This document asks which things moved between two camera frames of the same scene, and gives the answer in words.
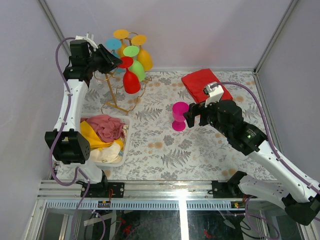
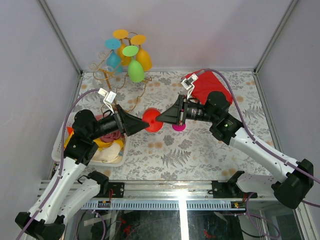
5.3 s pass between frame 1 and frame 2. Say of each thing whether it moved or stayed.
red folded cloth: stayed
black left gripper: moved
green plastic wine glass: stayed
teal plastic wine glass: stayed
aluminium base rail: stayed
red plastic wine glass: moved
